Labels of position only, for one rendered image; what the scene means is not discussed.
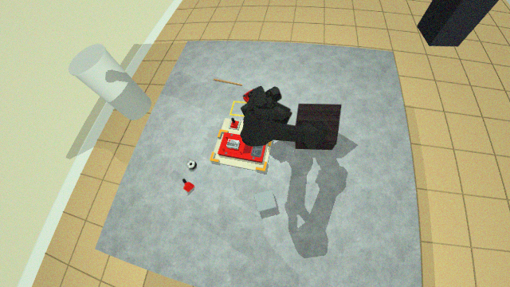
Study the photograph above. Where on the cream flat base plate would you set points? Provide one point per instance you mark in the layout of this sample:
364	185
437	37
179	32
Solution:
215	158

